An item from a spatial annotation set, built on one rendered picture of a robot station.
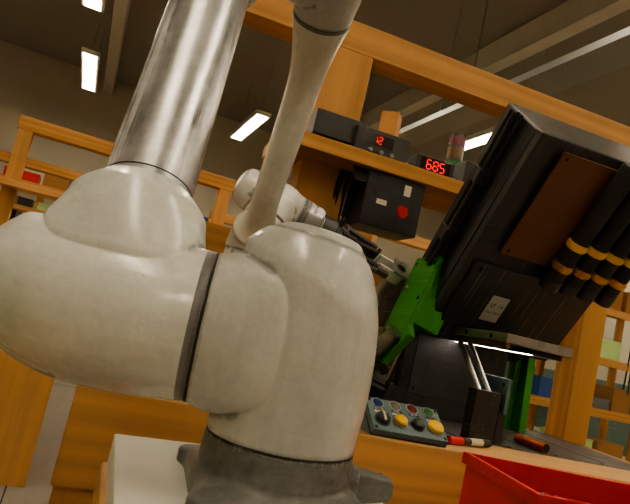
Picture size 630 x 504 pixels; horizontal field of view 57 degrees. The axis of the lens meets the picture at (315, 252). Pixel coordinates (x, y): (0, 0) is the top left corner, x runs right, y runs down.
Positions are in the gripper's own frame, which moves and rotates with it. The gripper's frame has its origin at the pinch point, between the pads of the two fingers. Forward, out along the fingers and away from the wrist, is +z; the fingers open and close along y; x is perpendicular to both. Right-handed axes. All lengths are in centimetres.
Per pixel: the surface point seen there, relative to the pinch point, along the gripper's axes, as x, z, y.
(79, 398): 8, -48, -61
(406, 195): -6.4, 0.6, 26.7
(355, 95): -14, -23, 49
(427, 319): -2.9, 9.2, -14.0
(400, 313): 1.4, 4.8, -11.3
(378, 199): -2.8, -6.0, 22.9
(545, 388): 255, 388, 349
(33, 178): 466, -225, 485
